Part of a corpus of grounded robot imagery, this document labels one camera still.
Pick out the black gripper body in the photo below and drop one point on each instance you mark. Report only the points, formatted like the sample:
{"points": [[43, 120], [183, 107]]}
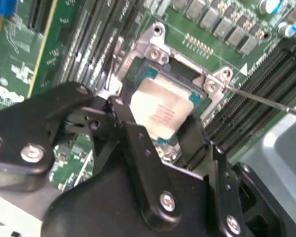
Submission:
{"points": [[101, 209]]}

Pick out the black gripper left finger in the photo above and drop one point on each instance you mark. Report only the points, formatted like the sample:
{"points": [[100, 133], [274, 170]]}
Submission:
{"points": [[27, 128]]}

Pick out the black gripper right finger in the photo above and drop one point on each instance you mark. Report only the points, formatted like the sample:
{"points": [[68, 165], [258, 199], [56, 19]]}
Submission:
{"points": [[222, 172]]}

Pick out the silver CPU green substrate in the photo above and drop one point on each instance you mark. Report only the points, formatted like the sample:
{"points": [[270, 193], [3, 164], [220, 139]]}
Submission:
{"points": [[162, 106]]}

